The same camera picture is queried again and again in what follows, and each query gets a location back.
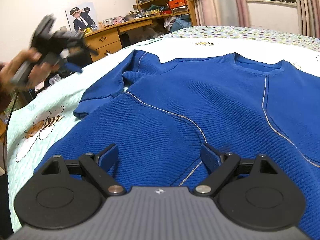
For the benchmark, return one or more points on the pilot boy poster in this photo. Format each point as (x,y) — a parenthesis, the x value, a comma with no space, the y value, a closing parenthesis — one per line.
(81,17)

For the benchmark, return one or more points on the wooden desk with drawers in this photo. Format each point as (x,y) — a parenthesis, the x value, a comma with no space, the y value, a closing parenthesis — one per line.
(107,40)

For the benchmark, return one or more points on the blue knit sweater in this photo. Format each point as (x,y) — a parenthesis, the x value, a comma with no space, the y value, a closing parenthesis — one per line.
(159,115)

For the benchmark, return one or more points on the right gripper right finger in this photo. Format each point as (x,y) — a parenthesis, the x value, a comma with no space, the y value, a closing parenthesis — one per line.
(221,167)

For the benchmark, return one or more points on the pink curtain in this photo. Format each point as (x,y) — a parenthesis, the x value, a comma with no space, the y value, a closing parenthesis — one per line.
(232,13)

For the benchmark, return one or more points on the bee pattern quilted bedspread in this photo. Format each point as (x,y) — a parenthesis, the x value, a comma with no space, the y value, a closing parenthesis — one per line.
(35,128)

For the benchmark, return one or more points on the person left hand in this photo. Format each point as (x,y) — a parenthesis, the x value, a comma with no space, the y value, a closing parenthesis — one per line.
(25,71)

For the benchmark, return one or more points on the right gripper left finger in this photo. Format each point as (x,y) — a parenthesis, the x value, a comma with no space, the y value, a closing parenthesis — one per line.
(96,167)

